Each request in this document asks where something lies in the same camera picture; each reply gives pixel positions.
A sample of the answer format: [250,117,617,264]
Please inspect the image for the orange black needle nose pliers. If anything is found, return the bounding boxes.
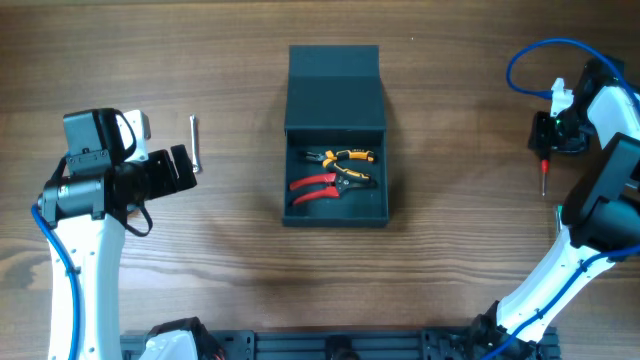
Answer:
[300,149,377,183]

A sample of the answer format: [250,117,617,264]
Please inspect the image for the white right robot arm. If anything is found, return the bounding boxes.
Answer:
[464,56,639,359]

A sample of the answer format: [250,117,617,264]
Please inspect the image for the silver socket wrench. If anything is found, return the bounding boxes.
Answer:
[189,114,202,173]

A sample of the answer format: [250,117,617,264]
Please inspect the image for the red handled pruning shears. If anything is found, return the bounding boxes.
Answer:
[289,173,377,206]

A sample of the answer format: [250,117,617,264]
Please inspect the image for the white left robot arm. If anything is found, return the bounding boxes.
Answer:
[31,108,197,359]

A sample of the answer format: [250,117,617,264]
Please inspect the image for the dark green open box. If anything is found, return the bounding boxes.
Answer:
[282,45,389,227]

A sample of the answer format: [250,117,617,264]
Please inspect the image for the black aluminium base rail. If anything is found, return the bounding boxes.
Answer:
[119,327,559,360]

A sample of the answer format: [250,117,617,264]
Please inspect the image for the precision screwdriver set pack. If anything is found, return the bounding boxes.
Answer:
[553,205,564,235]

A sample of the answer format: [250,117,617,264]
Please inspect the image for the black red screwdriver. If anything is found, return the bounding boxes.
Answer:
[539,152,550,196]

